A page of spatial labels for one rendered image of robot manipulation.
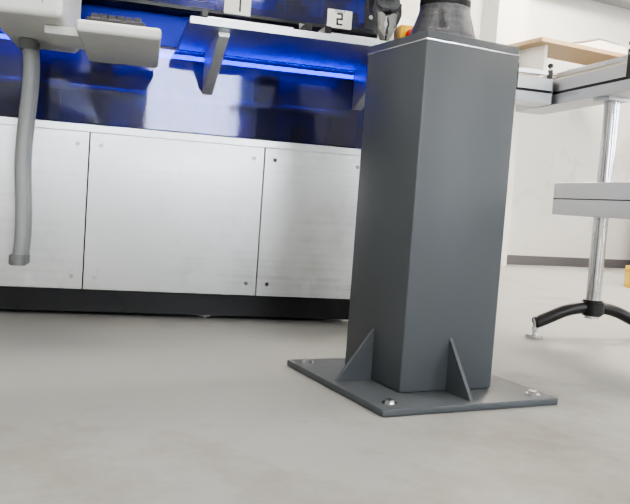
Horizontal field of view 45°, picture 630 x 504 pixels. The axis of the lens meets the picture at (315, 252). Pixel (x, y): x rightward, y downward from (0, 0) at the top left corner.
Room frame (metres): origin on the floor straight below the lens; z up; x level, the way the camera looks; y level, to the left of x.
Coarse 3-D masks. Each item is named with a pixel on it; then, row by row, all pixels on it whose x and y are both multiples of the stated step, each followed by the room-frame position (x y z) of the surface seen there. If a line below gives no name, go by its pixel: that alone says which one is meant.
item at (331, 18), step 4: (328, 8) 2.56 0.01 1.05; (328, 12) 2.56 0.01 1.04; (332, 12) 2.56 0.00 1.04; (336, 12) 2.57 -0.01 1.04; (340, 12) 2.57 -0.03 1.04; (344, 12) 2.57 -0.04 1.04; (348, 12) 2.58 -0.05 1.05; (328, 16) 2.56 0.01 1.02; (332, 16) 2.56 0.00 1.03; (336, 16) 2.57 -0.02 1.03; (340, 16) 2.57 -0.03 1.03; (344, 16) 2.57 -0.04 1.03; (348, 16) 2.58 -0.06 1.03; (328, 20) 2.56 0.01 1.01; (332, 20) 2.56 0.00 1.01; (340, 20) 2.57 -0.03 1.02; (344, 20) 2.57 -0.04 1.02; (348, 20) 2.58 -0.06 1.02; (328, 24) 2.56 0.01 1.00; (332, 24) 2.56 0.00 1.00; (344, 24) 2.57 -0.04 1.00; (348, 24) 2.58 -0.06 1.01; (340, 28) 2.57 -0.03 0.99; (344, 28) 2.57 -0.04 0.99; (348, 28) 2.58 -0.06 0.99
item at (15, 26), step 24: (0, 0) 1.79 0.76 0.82; (24, 0) 1.80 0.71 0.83; (48, 0) 1.81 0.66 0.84; (72, 0) 2.04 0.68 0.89; (0, 24) 1.94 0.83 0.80; (24, 24) 1.92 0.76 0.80; (48, 24) 1.90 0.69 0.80; (72, 24) 2.07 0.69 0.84; (48, 48) 2.24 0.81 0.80; (72, 48) 2.22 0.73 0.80
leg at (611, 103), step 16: (608, 96) 2.62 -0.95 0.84; (608, 112) 2.65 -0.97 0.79; (608, 128) 2.65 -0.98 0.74; (608, 144) 2.65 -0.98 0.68; (608, 160) 2.65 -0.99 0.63; (608, 176) 2.65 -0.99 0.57; (592, 240) 2.67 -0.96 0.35; (592, 256) 2.66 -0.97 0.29; (592, 272) 2.66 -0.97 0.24; (592, 288) 2.65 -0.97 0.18
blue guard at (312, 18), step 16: (160, 0) 2.42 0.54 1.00; (176, 0) 2.43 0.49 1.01; (192, 0) 2.44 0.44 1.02; (208, 0) 2.46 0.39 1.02; (224, 0) 2.47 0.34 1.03; (256, 0) 2.50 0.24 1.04; (272, 0) 2.51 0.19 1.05; (288, 0) 2.52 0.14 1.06; (304, 0) 2.54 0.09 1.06; (320, 0) 2.55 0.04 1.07; (336, 0) 2.57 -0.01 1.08; (352, 0) 2.58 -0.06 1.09; (272, 16) 2.51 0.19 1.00; (288, 16) 2.53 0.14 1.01; (304, 16) 2.54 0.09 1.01; (320, 16) 2.55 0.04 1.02; (352, 16) 2.58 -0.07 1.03
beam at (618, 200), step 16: (560, 192) 2.86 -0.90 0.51; (576, 192) 2.76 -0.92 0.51; (592, 192) 2.67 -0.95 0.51; (608, 192) 2.58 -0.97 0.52; (624, 192) 2.50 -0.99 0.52; (560, 208) 2.85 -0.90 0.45; (576, 208) 2.75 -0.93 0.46; (592, 208) 2.66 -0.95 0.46; (608, 208) 2.57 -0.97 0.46; (624, 208) 2.49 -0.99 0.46
